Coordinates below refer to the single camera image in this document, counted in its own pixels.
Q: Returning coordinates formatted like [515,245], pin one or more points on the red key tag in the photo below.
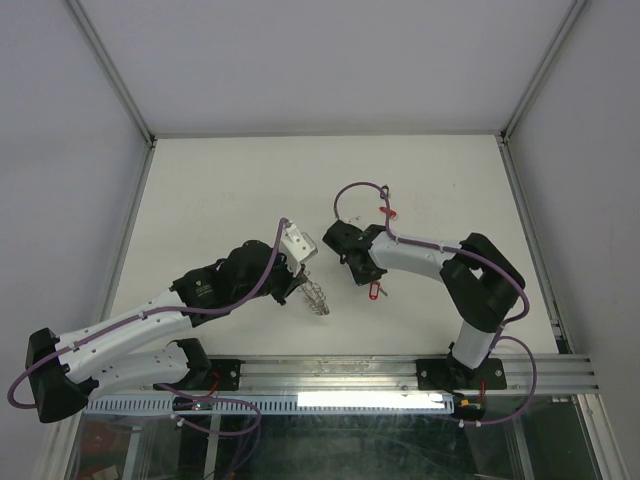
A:
[392,214]

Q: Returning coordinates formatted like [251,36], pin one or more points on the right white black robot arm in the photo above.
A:
[482,284]

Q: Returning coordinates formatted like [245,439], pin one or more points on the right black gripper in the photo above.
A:
[363,278]

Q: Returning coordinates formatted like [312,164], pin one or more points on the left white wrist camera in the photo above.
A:
[297,246]

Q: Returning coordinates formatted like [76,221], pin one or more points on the aluminium mounting rail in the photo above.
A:
[505,375]

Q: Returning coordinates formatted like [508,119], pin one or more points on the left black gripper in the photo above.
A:
[291,282]

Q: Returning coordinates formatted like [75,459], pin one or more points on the red handled key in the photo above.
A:
[376,291]

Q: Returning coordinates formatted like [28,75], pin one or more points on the white slotted cable duct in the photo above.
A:
[305,403]

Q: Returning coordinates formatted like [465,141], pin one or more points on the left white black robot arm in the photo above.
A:
[146,345]

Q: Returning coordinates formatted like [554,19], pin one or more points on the metal disc with key rings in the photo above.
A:
[315,298]

